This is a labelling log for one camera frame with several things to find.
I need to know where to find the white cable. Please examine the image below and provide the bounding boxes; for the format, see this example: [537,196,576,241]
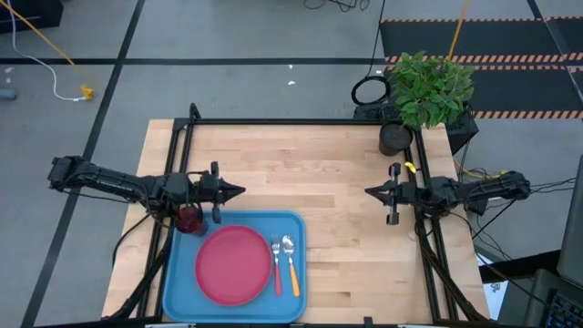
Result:
[6,0,86,102]

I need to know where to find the black hazard-striped floor mat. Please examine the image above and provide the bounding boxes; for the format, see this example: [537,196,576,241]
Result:
[380,16,583,120]

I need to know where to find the green plant in black pot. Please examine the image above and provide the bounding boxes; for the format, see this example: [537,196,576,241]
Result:
[378,50,476,157]

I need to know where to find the red round plate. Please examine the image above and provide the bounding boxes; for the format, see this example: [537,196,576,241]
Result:
[195,225,273,307]

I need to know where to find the yellow cable with plug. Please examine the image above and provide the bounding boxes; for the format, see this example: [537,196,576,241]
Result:
[0,0,96,101]

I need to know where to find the black coiled cable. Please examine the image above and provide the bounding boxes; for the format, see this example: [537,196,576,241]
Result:
[350,0,392,107]

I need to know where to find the blue plastic tray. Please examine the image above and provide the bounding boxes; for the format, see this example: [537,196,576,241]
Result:
[162,210,308,324]

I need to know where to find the white paper sheet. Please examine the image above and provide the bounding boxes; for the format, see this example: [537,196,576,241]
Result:
[476,252,509,321]

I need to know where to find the red faceted cup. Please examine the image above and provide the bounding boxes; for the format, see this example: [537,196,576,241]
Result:
[175,204,209,237]

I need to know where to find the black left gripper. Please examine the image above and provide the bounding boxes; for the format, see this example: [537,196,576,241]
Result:
[199,161,246,225]

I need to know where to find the spoon with orange handle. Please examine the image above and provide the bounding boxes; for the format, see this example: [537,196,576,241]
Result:
[281,234,302,298]

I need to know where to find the black box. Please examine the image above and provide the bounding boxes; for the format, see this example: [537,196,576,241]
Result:
[0,0,64,34]

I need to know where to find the fork with red handle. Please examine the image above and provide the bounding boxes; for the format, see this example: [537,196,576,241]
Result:
[271,235,283,297]

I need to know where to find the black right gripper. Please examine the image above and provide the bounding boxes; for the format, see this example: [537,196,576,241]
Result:
[364,162,418,226]

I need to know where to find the black keyboard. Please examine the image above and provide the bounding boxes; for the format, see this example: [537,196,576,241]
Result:
[544,291,583,328]

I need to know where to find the black crate under plant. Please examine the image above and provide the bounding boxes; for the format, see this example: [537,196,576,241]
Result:
[353,103,480,155]

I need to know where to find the grey monitor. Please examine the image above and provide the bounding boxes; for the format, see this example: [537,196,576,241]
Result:
[556,154,583,289]

